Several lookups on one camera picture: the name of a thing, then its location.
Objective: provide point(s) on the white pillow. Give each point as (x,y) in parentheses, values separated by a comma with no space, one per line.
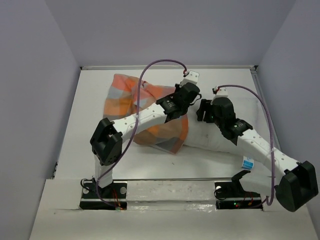
(207,136)

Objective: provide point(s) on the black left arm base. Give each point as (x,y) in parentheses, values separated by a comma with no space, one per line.
(111,198)

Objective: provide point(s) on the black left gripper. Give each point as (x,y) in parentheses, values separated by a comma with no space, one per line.
(177,90)

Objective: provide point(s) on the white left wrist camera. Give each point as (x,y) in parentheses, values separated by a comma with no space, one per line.
(190,77)

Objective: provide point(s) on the multicolour checked pillowcase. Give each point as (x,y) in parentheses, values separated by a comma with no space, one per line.
(121,101)

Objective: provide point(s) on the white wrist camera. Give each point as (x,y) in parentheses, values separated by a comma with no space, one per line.
(190,77)
(220,92)

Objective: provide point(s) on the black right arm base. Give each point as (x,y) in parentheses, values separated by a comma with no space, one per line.
(230,195)

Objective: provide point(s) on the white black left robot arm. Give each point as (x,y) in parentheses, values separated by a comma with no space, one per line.
(109,136)

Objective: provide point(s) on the blue white pillow label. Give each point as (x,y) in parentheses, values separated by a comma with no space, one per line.
(247,163)

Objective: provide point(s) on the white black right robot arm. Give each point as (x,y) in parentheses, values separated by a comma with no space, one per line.
(292,183)

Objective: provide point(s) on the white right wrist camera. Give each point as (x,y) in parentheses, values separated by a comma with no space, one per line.
(220,92)

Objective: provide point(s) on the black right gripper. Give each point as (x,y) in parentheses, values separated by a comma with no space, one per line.
(206,105)

